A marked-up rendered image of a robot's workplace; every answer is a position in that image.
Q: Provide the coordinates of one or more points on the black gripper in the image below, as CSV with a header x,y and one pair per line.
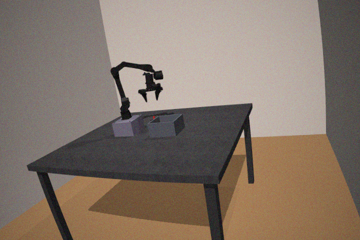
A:
x,y
143,91

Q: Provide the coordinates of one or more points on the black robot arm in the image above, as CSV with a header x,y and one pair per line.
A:
x,y
157,75

